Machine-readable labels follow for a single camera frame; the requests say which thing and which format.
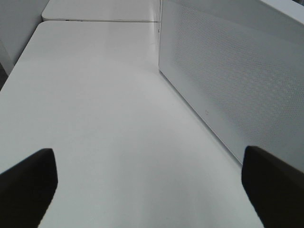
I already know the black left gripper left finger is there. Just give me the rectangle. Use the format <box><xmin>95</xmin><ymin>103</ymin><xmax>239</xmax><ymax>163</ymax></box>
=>
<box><xmin>0</xmin><ymin>148</ymin><xmax>58</xmax><ymax>228</ymax></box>

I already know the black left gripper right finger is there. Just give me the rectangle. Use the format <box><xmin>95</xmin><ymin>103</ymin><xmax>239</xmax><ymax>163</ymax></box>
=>
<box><xmin>241</xmin><ymin>146</ymin><xmax>304</xmax><ymax>228</ymax></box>

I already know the white microwave door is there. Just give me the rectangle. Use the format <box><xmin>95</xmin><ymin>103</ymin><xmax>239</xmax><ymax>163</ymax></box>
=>
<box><xmin>159</xmin><ymin>0</ymin><xmax>304</xmax><ymax>170</ymax></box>

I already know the white microwave oven body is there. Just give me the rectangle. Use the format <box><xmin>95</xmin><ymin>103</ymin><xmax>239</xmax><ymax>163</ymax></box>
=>
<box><xmin>261</xmin><ymin>0</ymin><xmax>304</xmax><ymax>25</ymax></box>

